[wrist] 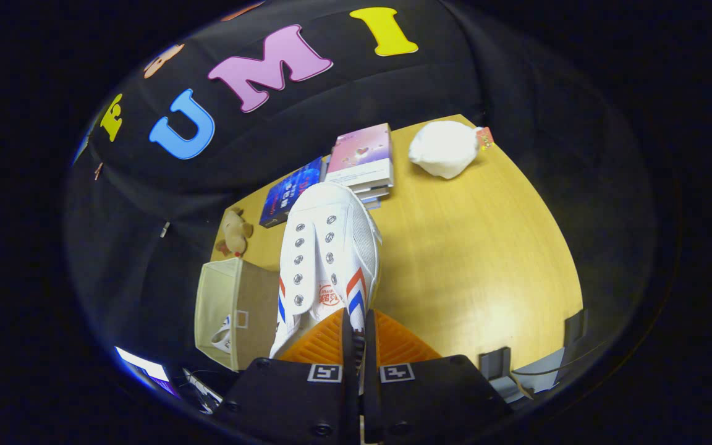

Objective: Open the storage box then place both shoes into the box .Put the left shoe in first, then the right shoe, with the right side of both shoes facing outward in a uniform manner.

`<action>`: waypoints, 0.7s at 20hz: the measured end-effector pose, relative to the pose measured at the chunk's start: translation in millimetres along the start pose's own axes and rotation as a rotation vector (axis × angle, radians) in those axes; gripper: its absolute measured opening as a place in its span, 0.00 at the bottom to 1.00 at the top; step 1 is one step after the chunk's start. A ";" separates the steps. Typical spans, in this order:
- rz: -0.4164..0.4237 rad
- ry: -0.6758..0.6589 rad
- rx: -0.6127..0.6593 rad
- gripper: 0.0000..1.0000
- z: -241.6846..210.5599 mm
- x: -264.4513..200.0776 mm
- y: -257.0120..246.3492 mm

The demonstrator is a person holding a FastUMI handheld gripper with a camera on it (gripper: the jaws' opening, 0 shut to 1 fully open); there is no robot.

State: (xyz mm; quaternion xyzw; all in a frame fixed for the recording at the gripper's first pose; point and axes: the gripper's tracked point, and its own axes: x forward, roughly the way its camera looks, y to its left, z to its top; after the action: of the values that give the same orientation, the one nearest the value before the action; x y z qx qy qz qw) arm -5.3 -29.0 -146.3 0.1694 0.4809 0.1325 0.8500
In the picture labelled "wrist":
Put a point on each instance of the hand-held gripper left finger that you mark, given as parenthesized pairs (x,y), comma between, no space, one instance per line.
(351,402)

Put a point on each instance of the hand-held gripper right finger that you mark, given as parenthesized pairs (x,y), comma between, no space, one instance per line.
(371,402)

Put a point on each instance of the white striped canvas shoe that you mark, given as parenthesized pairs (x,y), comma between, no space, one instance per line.
(331,247)
(223,339)

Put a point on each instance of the beige fabric storage box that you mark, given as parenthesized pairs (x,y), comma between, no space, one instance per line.
(251,296)

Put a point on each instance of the pale blue book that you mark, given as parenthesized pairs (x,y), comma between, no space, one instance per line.
(371,203)

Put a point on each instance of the brown plush toy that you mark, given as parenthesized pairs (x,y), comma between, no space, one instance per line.
(235,232)

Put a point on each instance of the lit laptop screen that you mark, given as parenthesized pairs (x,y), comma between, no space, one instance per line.
(143,366)

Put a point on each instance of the dark blue book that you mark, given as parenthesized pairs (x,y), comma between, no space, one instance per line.
(291,191)

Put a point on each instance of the pink cover book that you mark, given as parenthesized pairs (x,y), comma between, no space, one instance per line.
(362,154)

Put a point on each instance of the black backdrop cloth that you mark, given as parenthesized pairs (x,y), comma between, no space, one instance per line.
(146,259)

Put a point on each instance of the white cloth clip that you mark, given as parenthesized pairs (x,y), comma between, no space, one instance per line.
(164,229)

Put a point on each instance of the white plush toy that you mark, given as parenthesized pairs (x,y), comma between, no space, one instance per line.
(445,148)

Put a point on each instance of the grey metal frame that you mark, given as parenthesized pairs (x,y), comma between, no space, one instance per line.
(535,371)

